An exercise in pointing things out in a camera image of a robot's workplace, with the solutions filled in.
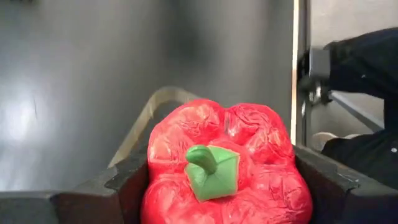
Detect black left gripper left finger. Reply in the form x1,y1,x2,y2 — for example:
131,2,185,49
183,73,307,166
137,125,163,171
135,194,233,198
0,161,149,224

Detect grey metal bar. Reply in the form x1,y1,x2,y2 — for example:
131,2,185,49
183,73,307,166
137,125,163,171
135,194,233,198
329,90,386,133

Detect person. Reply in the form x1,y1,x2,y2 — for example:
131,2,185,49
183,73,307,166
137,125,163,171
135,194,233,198
322,27,398,191

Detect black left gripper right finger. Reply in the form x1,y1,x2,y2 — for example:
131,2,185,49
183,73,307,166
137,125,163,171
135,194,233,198
294,146,398,224

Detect red bell pepper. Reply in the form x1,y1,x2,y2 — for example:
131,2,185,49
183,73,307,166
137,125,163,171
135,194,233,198
140,98,313,224

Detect person's white shoe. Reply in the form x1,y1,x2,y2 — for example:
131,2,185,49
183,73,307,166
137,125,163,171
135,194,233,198
312,131,362,152

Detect grey metal block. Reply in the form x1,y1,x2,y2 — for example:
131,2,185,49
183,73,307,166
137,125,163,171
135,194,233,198
297,46,332,105

